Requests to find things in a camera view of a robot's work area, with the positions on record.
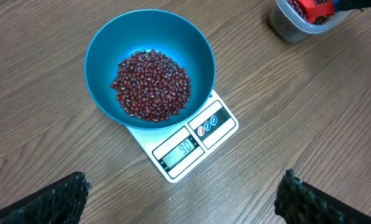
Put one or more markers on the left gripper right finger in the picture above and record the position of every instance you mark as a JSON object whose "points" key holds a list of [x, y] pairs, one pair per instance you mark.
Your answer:
{"points": [[299, 202]]}

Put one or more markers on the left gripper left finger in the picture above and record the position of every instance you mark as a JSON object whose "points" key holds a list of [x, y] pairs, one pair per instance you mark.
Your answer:
{"points": [[60, 202]]}

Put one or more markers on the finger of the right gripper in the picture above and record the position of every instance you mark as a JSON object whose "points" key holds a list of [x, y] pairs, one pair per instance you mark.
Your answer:
{"points": [[347, 5]]}

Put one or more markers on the red scoop blue handle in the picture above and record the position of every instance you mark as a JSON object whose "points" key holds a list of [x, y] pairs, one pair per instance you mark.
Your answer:
{"points": [[316, 12]]}

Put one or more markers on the red beans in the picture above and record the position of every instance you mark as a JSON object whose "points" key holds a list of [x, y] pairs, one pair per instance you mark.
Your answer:
{"points": [[164, 86]]}

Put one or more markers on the blue metal bowl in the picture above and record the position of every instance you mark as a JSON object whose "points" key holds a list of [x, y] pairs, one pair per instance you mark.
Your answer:
{"points": [[101, 65]]}

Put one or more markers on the white kitchen scale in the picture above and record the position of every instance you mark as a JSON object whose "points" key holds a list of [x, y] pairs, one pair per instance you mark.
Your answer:
{"points": [[176, 151]]}

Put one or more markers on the clear plastic container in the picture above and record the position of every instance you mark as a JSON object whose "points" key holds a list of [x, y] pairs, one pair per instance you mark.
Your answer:
{"points": [[292, 28]]}

